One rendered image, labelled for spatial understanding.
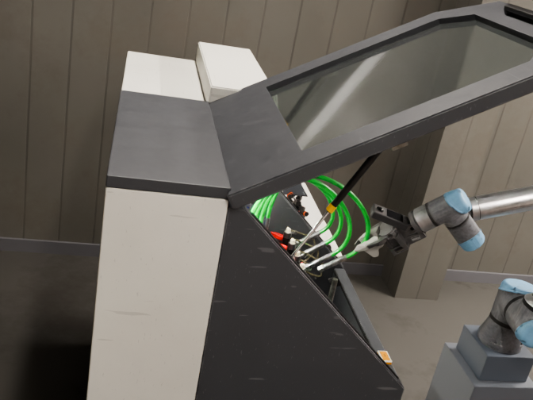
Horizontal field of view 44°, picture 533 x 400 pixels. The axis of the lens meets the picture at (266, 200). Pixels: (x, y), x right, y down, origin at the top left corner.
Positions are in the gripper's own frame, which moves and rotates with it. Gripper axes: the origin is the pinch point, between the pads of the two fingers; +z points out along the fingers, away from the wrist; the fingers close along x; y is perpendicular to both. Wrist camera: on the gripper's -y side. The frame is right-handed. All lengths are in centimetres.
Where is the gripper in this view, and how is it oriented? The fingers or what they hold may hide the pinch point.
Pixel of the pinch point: (357, 244)
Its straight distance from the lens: 206.8
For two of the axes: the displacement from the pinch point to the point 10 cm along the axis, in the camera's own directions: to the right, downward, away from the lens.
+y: 6.1, 7.0, 3.8
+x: 1.4, -5.7, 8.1
